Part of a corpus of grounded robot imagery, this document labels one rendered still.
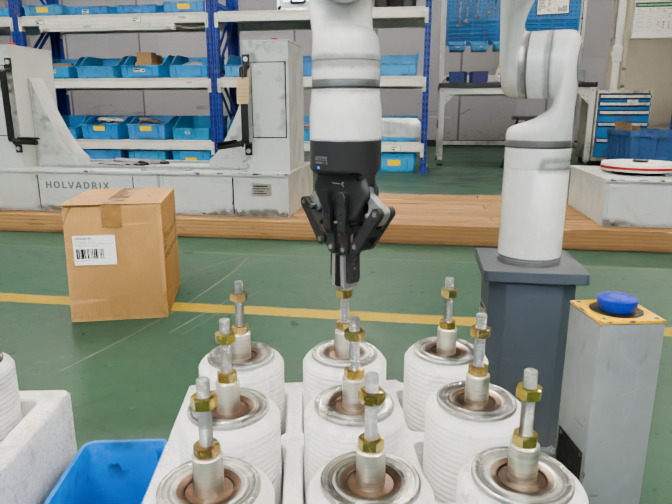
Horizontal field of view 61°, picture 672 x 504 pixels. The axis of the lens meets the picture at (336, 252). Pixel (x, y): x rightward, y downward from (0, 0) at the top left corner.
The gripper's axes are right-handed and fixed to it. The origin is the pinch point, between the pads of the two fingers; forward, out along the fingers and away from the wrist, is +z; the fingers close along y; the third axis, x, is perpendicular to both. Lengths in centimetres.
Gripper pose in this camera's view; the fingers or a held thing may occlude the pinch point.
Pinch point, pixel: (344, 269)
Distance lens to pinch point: 63.8
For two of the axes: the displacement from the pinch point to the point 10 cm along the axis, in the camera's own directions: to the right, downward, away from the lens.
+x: 7.4, -1.6, 6.5
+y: 6.7, 1.8, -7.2
